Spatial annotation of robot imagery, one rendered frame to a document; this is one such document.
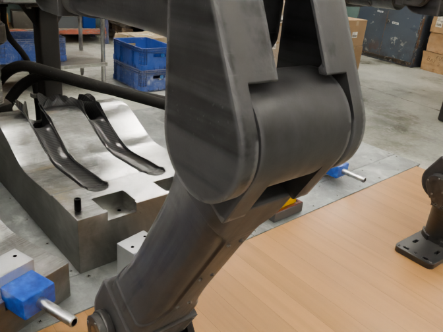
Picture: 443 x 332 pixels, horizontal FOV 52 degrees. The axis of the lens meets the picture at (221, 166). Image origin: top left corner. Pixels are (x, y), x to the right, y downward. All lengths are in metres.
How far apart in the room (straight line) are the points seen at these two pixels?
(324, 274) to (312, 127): 0.53
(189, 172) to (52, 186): 0.54
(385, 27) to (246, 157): 7.74
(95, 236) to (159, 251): 0.35
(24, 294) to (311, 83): 0.43
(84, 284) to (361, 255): 0.45
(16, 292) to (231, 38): 0.44
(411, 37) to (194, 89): 7.47
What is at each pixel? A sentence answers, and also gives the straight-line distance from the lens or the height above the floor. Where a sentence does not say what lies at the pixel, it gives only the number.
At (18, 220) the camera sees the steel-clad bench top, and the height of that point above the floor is 0.80.
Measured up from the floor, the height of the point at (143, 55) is 0.36.
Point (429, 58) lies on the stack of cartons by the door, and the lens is 7.62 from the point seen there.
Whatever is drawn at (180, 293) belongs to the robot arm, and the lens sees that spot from 0.35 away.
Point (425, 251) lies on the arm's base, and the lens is 0.86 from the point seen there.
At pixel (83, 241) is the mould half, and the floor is 0.85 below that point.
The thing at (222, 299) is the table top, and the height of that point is 0.80.
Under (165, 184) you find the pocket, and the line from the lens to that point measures 0.77.
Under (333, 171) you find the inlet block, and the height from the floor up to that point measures 0.83.
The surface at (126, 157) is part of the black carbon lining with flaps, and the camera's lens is 0.87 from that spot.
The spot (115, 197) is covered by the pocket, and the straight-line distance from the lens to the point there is 0.72.
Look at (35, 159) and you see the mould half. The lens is 0.85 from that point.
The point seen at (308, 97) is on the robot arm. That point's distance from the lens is 0.23.
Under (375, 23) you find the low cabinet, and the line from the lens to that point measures 8.06.
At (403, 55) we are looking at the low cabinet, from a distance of 7.73.
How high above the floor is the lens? 1.23
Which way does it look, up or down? 24 degrees down
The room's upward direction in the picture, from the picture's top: 5 degrees clockwise
